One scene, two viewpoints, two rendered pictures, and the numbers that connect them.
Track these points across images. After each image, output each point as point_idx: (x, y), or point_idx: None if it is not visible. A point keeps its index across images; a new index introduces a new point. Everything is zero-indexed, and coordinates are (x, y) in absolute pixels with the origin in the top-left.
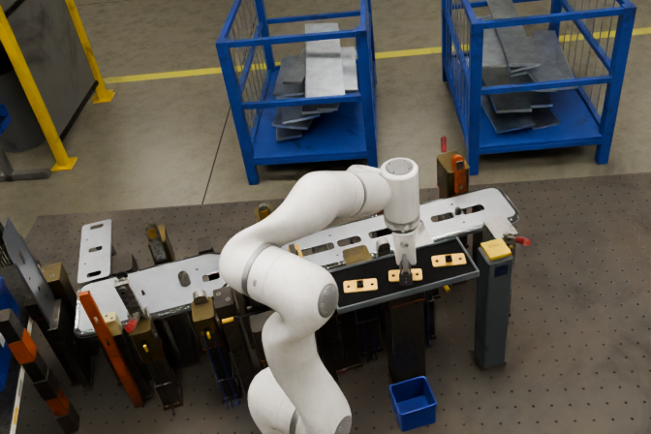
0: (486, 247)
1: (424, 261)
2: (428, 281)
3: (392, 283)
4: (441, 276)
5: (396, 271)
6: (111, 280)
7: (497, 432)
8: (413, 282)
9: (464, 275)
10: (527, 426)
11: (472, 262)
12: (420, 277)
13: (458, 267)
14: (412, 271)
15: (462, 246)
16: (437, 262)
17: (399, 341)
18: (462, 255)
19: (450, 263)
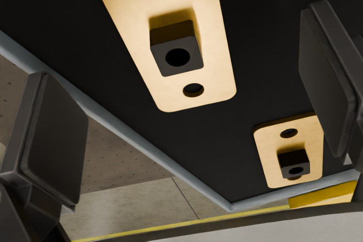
0: (336, 202)
1: (297, 93)
2: (159, 127)
3: None
4: (198, 151)
5: None
6: None
7: None
8: (133, 80)
9: (207, 197)
10: None
11: (270, 200)
12: (172, 107)
13: (249, 176)
14: (208, 68)
15: (354, 177)
16: (285, 130)
17: None
18: (310, 178)
19: (272, 164)
